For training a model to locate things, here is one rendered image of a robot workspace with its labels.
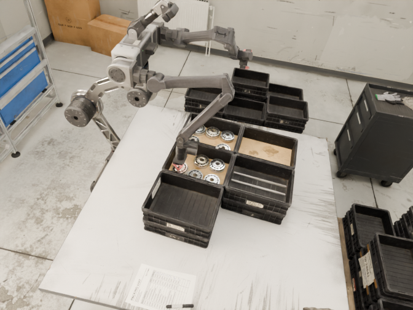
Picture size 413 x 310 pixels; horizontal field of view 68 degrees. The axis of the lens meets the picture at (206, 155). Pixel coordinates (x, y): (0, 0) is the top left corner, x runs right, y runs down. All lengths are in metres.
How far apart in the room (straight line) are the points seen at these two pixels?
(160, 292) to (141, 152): 1.01
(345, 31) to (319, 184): 2.92
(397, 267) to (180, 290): 1.48
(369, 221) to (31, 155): 3.17
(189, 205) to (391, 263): 1.43
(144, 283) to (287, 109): 2.23
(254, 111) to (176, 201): 1.73
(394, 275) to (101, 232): 1.89
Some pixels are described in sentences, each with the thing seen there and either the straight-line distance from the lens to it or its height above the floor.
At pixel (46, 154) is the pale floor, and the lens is 3.46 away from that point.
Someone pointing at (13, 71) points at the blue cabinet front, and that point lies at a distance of 3.36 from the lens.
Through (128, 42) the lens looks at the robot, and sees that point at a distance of 1.85.
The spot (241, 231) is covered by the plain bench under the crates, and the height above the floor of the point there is 0.70.
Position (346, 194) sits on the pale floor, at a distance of 3.40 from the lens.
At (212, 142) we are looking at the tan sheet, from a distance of 2.22.
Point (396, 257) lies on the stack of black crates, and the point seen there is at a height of 0.49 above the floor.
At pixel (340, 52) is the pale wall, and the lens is 5.00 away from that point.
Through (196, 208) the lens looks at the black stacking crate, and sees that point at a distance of 1.85.
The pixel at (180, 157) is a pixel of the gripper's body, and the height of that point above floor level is 1.01.
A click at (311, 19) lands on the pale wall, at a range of 4.74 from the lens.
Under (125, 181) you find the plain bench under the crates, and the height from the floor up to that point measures 0.70.
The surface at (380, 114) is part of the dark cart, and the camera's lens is 2.96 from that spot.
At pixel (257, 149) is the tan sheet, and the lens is 2.23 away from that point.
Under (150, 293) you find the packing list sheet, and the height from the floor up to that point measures 0.70.
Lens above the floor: 2.36
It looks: 46 degrees down
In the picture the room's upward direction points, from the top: 8 degrees clockwise
